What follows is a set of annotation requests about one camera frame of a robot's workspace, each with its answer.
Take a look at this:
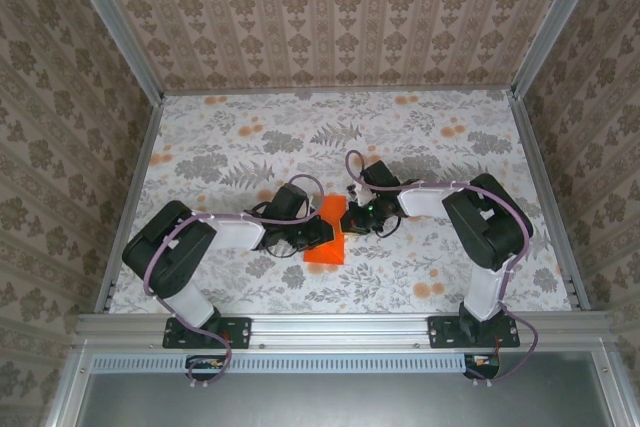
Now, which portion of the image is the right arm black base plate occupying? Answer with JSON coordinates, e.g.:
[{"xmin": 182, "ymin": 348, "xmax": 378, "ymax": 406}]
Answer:
[{"xmin": 428, "ymin": 315, "xmax": 521, "ymax": 349}]

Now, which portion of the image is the right gripper thin black cable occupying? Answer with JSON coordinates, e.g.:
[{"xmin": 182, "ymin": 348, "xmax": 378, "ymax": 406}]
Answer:
[{"xmin": 372, "ymin": 214, "xmax": 410, "ymax": 240}]

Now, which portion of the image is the left gripper thin black cable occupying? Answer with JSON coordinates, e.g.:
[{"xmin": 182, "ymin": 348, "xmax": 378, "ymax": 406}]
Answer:
[{"xmin": 246, "ymin": 200, "xmax": 304, "ymax": 259}]

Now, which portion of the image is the aluminium frame bar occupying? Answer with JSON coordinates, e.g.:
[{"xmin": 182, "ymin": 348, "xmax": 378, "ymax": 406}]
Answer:
[
  {"xmin": 94, "ymin": 96, "xmax": 166, "ymax": 316},
  {"xmin": 162, "ymin": 86, "xmax": 516, "ymax": 97},
  {"xmin": 507, "ymin": 89, "xmax": 592, "ymax": 312}
]

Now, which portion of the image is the orange paper sheet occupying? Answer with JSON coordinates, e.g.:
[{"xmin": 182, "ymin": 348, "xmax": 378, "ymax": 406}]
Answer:
[{"xmin": 303, "ymin": 194, "xmax": 347, "ymax": 266}]

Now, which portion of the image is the floral patterned table cover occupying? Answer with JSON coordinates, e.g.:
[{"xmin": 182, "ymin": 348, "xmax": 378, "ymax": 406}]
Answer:
[{"xmin": 107, "ymin": 89, "xmax": 575, "ymax": 316}]

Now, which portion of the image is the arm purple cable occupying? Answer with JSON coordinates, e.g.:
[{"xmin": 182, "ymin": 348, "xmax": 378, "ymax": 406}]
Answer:
[
  {"xmin": 142, "ymin": 174, "xmax": 326, "ymax": 391},
  {"xmin": 344, "ymin": 149, "xmax": 540, "ymax": 388}
]

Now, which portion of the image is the black connector box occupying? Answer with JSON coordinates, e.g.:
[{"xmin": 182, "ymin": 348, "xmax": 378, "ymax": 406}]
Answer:
[
  {"xmin": 185, "ymin": 354, "xmax": 232, "ymax": 382},
  {"xmin": 462, "ymin": 351, "xmax": 502, "ymax": 381}
]

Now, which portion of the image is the aluminium frame post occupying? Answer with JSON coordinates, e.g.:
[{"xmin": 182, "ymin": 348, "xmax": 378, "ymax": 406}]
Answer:
[
  {"xmin": 512, "ymin": 0, "xmax": 614, "ymax": 98},
  {"xmin": 57, "ymin": 0, "xmax": 166, "ymax": 104}
]

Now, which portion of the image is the grey slotted cable duct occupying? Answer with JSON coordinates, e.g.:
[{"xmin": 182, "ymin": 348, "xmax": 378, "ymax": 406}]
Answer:
[{"xmin": 92, "ymin": 352, "xmax": 469, "ymax": 375}]

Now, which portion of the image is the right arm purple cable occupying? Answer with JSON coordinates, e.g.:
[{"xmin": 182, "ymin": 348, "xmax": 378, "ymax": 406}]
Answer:
[{"xmin": 344, "ymin": 149, "xmax": 540, "ymax": 388}]

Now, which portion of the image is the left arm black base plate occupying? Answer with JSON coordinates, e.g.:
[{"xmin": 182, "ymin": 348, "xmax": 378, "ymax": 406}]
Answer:
[{"xmin": 162, "ymin": 315, "xmax": 253, "ymax": 350}]

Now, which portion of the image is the long aluminium mounting rail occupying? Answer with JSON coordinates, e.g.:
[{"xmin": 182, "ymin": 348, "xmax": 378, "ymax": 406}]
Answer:
[{"xmin": 74, "ymin": 311, "xmax": 612, "ymax": 349}]

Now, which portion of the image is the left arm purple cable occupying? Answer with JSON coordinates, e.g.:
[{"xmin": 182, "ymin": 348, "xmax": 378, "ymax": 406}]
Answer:
[{"xmin": 142, "ymin": 174, "xmax": 326, "ymax": 391}]

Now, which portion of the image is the grey metal panel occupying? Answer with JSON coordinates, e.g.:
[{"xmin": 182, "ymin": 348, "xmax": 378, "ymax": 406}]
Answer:
[{"xmin": 74, "ymin": 352, "xmax": 621, "ymax": 427}]

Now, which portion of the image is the gripper thin black cable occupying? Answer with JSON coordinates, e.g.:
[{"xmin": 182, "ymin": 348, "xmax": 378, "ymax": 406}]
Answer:
[
  {"xmin": 246, "ymin": 200, "xmax": 304, "ymax": 259},
  {"xmin": 372, "ymin": 214, "xmax": 410, "ymax": 240}
]

